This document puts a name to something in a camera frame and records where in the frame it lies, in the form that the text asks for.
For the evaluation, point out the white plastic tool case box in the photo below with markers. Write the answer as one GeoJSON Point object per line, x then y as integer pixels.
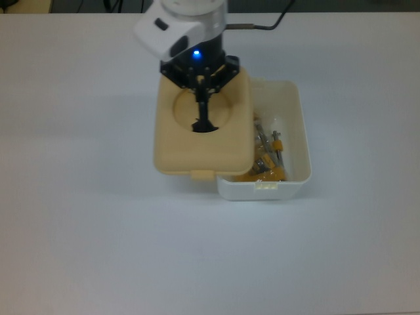
{"type": "Point", "coordinates": [243, 192]}

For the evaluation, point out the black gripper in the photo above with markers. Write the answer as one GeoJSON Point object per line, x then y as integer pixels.
{"type": "Point", "coordinates": [210, 59]}

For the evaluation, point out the tan tool case lid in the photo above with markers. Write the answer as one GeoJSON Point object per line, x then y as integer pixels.
{"type": "Point", "coordinates": [170, 147]}

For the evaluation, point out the small dark metal tool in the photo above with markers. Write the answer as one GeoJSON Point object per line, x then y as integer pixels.
{"type": "Point", "coordinates": [279, 147]}

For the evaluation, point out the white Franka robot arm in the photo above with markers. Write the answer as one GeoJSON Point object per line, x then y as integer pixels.
{"type": "Point", "coordinates": [154, 36]}

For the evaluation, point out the clear bag of yellow tools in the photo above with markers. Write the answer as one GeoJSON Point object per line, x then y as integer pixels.
{"type": "Point", "coordinates": [259, 164]}

